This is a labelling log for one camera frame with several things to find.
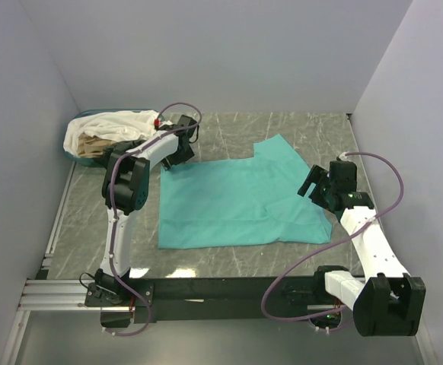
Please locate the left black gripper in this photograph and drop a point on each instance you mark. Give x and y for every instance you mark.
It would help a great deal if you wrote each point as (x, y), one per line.
(173, 161)

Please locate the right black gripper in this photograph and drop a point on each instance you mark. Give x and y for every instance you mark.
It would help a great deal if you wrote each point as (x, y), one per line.
(315, 176)

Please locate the teal t shirt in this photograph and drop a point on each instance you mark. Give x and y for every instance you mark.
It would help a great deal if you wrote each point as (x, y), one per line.
(241, 202)

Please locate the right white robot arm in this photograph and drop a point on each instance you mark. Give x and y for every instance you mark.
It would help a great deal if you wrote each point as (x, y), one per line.
(389, 301)

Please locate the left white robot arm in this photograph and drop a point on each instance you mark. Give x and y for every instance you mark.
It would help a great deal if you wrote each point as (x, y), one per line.
(126, 187)

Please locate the black t shirt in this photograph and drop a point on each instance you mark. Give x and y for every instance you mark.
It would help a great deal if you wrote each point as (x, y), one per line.
(122, 146)

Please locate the white t shirt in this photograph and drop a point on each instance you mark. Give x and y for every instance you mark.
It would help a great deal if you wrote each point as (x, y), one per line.
(123, 125)

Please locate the teal laundry basket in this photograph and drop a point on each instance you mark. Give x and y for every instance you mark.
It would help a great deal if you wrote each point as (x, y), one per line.
(90, 161)

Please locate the tan t shirt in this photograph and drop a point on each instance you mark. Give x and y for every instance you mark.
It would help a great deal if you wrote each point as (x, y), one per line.
(92, 146)

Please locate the black base beam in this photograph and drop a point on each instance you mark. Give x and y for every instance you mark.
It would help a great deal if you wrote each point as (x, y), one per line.
(171, 299)

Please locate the aluminium frame rail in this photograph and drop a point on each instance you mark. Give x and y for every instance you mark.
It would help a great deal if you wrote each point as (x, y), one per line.
(42, 294)

